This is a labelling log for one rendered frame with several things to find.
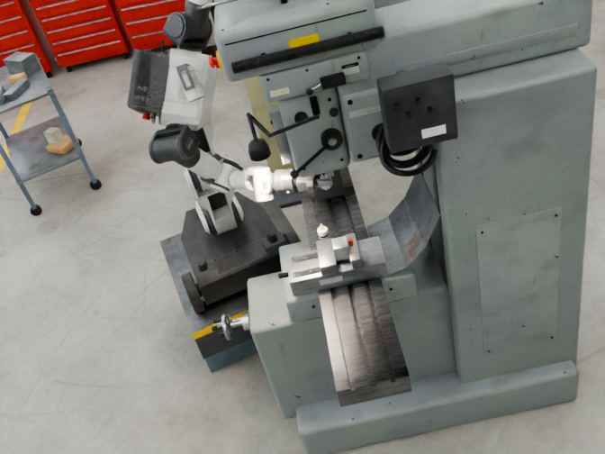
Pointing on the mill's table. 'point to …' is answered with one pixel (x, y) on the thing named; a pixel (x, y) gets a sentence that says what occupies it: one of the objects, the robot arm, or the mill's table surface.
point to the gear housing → (302, 76)
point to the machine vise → (303, 279)
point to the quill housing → (310, 135)
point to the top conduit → (308, 49)
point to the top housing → (287, 30)
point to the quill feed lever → (330, 140)
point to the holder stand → (331, 187)
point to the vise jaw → (326, 257)
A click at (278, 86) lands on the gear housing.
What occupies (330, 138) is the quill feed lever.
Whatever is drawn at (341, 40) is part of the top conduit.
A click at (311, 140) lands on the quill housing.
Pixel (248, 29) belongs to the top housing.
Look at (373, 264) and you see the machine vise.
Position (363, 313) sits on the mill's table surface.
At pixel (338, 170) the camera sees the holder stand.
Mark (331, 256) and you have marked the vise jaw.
